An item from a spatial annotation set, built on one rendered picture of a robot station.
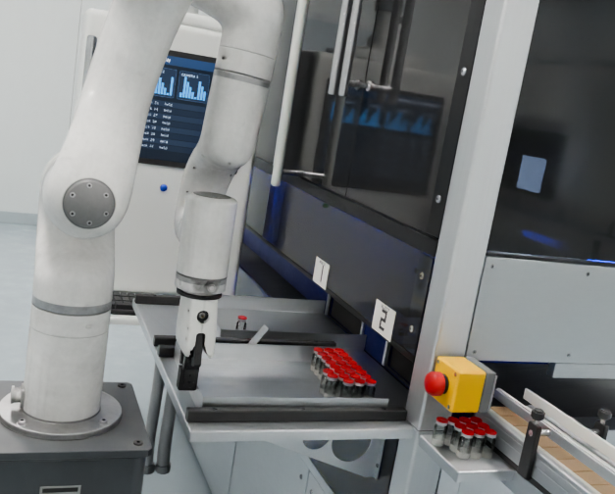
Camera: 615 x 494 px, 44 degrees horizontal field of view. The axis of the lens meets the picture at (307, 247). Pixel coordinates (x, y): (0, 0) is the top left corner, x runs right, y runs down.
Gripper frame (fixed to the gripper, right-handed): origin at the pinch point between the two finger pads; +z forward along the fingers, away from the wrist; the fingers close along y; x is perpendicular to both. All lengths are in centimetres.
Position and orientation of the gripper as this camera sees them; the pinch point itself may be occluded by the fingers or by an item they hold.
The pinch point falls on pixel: (187, 377)
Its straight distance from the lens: 130.9
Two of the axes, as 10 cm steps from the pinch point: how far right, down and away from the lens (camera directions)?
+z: -1.6, 9.7, 1.9
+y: -3.4, -2.4, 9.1
